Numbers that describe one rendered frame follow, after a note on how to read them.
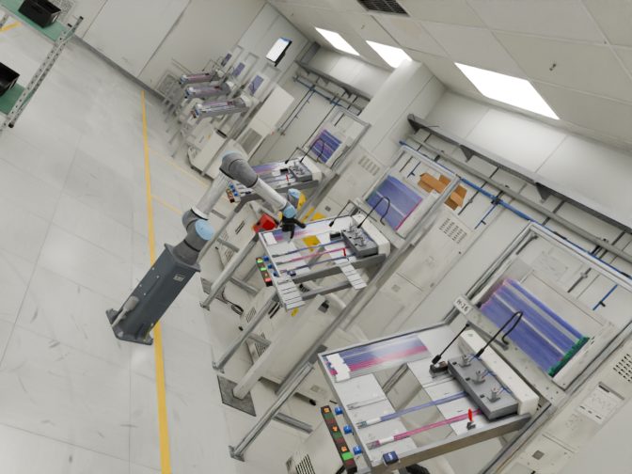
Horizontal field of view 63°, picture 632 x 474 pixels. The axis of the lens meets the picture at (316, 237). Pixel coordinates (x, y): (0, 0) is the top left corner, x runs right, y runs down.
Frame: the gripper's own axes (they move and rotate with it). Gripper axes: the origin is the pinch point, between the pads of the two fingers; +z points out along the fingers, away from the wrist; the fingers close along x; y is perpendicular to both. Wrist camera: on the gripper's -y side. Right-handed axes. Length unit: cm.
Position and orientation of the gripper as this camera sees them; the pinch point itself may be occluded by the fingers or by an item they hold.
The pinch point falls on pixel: (289, 242)
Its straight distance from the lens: 335.1
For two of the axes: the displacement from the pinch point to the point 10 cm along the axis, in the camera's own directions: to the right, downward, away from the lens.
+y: -9.4, -0.2, -3.4
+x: 3.0, 4.2, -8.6
